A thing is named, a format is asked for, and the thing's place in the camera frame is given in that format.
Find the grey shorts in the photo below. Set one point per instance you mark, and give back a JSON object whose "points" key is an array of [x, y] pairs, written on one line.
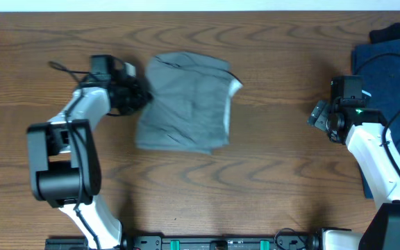
{"points": [[191, 101]]}

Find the black folded garment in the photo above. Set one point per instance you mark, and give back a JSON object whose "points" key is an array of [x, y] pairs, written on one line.
{"points": [[386, 34]]}

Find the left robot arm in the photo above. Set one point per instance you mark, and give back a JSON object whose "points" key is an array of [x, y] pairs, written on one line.
{"points": [[64, 167]]}

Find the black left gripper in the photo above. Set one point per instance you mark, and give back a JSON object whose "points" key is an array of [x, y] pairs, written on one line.
{"points": [[144, 97]]}

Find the dark blue folded garment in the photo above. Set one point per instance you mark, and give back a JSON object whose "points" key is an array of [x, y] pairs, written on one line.
{"points": [[381, 74]]}

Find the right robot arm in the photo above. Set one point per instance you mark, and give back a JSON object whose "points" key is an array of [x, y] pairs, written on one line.
{"points": [[363, 131]]}

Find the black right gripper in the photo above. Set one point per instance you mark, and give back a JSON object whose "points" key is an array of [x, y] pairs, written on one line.
{"points": [[319, 116]]}

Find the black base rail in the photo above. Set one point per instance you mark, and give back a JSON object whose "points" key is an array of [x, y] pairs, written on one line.
{"points": [[284, 240]]}

